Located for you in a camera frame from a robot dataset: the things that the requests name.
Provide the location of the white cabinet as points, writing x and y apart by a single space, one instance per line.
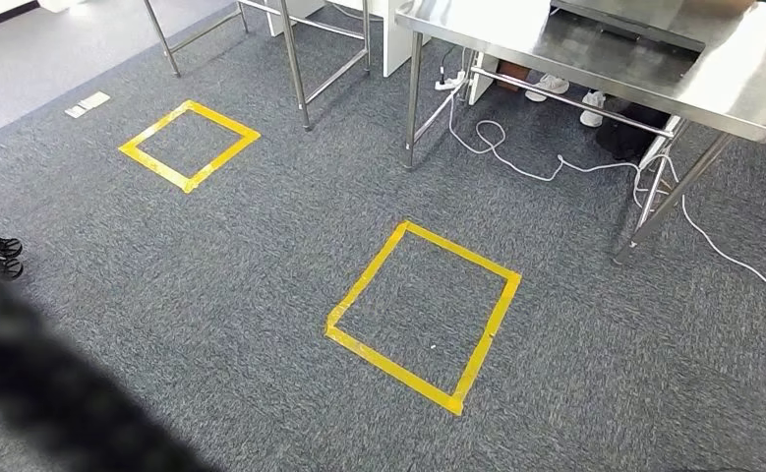
395 39

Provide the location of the black blurred robot part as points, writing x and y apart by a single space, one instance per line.
31 391

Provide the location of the grey floor outlet plate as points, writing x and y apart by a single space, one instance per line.
87 104

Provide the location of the stainless steel table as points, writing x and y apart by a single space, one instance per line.
294 65

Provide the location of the person's white shoe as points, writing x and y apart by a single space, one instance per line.
593 107
547 86

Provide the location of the stainless steel workbench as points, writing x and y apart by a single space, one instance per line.
734 78

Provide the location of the small brown box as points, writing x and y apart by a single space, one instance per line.
511 70

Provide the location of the white power strip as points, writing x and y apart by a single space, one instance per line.
451 81

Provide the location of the black bag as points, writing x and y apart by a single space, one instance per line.
627 133

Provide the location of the yellow floor tape square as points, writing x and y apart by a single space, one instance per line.
369 348
161 166

